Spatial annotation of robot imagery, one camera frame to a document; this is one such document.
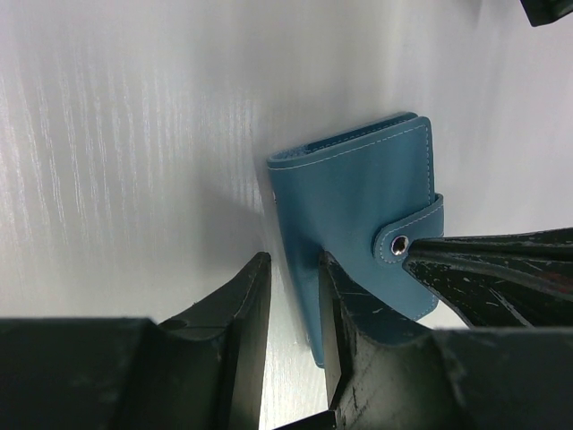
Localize black card tray box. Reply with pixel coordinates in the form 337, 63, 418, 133
520, 0, 573, 27

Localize blue leather card holder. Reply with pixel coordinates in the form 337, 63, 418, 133
267, 112, 444, 366

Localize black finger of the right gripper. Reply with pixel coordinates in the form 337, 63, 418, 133
403, 228, 572, 328

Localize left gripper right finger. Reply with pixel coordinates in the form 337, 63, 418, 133
316, 250, 573, 430

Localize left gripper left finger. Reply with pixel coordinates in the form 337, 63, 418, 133
1, 252, 271, 429

